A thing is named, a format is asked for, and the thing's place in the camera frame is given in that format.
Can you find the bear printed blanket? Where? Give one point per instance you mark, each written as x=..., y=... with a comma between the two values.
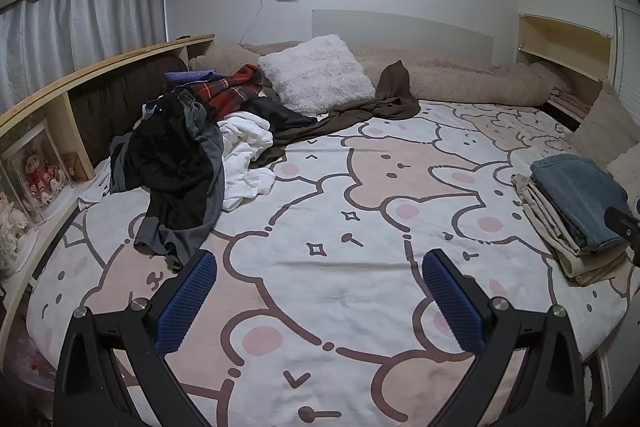
x=325, y=217

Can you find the cream fluffy pillow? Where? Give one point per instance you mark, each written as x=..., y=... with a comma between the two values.
x=627, y=172

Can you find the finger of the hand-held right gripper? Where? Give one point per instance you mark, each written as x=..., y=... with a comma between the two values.
x=620, y=221

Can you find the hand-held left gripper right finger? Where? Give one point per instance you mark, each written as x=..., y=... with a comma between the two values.
x=452, y=302

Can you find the white garment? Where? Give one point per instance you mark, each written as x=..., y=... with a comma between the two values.
x=245, y=152

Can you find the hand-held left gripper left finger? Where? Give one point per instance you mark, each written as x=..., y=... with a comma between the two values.
x=187, y=302

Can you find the folded beige pants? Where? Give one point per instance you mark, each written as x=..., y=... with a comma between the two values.
x=555, y=237

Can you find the pink striped cloth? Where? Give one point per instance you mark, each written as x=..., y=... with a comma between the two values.
x=567, y=103

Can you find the white louvered door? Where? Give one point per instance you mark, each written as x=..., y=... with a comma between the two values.
x=627, y=57

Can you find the display box with white toy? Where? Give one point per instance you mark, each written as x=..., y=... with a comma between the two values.
x=12, y=227

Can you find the folded blue jeans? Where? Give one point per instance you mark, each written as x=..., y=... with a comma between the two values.
x=575, y=192

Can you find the plain black garment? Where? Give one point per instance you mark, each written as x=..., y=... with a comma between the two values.
x=280, y=114

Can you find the white fluffy pillow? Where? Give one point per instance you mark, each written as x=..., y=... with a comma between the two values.
x=315, y=72

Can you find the brown garment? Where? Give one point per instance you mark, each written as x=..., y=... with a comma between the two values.
x=395, y=97

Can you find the brown padded panel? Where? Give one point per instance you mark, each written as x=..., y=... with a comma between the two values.
x=110, y=107

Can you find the display box with red bear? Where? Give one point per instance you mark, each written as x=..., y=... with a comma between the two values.
x=40, y=177

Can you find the wooden bedside shelf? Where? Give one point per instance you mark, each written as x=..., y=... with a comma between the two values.
x=100, y=67

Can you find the purple garment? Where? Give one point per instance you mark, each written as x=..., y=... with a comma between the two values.
x=185, y=78

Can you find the wooden wall cabinet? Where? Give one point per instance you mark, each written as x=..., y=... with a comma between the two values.
x=565, y=42

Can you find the beige pillow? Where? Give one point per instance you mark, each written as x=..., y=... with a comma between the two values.
x=600, y=127

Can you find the white curtain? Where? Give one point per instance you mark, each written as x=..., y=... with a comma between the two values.
x=75, y=32

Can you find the black grey-trimmed garment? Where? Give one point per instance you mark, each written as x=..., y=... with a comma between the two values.
x=170, y=167

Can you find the beige fluffy blanket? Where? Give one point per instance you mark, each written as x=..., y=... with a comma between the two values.
x=450, y=77

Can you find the red plaid garment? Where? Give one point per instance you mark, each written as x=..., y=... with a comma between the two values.
x=225, y=94

